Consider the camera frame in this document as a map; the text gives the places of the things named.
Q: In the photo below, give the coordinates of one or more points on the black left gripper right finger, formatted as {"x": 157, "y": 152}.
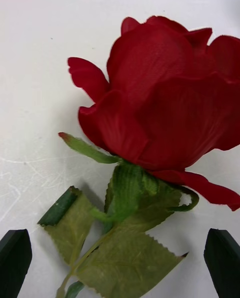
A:
{"x": 223, "y": 263}

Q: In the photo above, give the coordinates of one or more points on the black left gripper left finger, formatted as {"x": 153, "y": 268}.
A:
{"x": 13, "y": 265}

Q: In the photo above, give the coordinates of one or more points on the red rose with green stem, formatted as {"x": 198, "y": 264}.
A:
{"x": 160, "y": 108}

